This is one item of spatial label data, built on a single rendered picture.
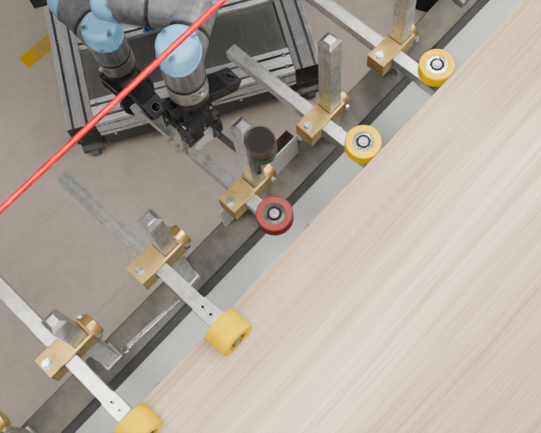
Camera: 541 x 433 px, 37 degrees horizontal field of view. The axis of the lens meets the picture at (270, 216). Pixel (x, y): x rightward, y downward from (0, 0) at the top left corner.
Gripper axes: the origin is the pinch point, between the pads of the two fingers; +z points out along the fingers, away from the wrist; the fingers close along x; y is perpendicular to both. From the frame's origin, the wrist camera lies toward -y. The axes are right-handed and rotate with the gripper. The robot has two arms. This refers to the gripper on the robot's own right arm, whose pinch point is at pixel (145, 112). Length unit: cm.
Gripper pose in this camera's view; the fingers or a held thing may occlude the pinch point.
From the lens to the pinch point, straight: 191.9
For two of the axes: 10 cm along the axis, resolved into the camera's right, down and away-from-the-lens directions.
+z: 0.7, 3.3, 9.4
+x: -6.8, 7.1, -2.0
